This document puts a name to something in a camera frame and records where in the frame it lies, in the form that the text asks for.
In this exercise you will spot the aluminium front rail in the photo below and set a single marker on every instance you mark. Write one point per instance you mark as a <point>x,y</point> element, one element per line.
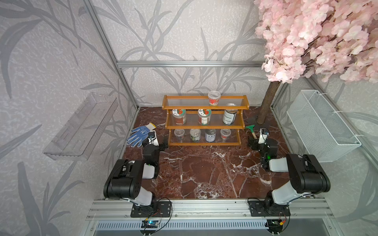
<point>185,209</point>

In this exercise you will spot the orange wooden three-tier shelf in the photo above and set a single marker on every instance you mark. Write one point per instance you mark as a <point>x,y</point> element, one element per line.
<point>191,104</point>

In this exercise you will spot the pink cherry blossom tree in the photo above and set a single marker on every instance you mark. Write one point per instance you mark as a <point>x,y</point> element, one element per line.
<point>306,38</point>

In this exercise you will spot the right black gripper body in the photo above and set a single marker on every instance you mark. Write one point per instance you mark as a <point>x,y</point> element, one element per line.
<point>259,145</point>

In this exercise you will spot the right circuit board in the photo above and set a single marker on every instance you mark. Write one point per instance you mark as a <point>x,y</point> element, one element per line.
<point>275,223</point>

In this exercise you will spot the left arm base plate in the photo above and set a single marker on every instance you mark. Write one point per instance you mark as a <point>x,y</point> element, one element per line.
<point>158,209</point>

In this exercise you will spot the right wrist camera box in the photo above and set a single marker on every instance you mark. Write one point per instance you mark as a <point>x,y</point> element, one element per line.
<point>263,135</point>

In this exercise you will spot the circuit board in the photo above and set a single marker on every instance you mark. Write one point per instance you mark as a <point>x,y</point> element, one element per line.
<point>150,224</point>
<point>275,223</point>

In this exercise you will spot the aluminium wall frame bar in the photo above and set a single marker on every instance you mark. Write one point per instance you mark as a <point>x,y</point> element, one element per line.
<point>169,64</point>

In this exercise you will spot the blue white work glove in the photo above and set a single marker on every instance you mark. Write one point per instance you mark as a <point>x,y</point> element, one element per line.
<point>139,134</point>

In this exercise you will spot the tomato lid jar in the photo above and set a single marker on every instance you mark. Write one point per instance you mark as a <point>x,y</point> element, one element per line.
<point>179,116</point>
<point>204,116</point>

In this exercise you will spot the green wooden-handled garden trowel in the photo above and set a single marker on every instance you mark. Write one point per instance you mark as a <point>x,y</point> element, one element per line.
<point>251,129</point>

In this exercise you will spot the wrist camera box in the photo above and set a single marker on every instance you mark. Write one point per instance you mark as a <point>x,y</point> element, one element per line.
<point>152,138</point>
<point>263,135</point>

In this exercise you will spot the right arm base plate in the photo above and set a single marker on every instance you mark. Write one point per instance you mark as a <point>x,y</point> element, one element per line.
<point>267,209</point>

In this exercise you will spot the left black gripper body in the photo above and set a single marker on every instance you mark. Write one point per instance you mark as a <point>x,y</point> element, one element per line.
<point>155,146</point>

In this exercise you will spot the white wire mesh basket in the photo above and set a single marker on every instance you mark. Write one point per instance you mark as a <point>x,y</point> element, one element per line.
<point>320,127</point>

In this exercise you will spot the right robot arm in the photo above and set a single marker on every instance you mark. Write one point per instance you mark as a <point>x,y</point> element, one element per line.
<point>306,177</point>

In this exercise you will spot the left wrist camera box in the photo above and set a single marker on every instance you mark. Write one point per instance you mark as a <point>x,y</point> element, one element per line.
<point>152,138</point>

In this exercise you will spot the clear acrylic wall shelf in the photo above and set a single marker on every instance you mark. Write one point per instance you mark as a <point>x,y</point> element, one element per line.
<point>80,135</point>

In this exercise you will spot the left circuit board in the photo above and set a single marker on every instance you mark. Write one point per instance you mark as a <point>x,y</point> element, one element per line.
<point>150,224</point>

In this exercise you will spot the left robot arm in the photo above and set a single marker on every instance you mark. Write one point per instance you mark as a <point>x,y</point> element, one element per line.
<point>125,179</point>

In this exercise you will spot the purple label tin can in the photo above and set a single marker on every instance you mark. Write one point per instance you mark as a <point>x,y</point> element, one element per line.
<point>210,135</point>

